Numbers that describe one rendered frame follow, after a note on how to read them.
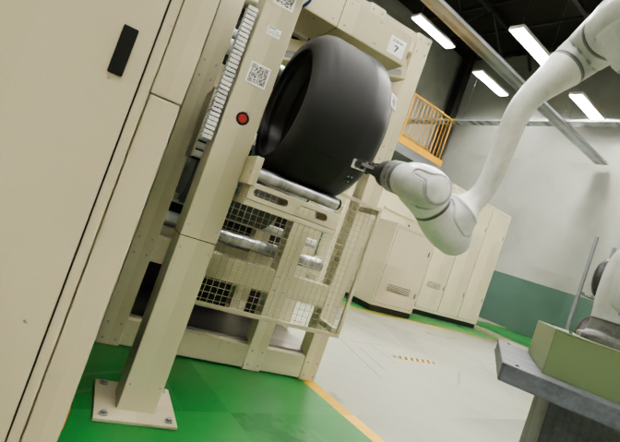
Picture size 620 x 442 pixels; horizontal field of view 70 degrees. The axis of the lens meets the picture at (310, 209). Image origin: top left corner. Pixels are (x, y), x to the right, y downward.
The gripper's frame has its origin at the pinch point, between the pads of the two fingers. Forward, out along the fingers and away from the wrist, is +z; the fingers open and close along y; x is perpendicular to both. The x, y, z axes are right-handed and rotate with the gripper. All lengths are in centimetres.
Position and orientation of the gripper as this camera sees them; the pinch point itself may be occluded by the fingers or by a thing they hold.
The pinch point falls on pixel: (359, 164)
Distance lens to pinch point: 142.1
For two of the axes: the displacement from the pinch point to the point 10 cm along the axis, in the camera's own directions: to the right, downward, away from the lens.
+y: -8.5, -3.2, -4.2
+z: -3.6, -2.4, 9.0
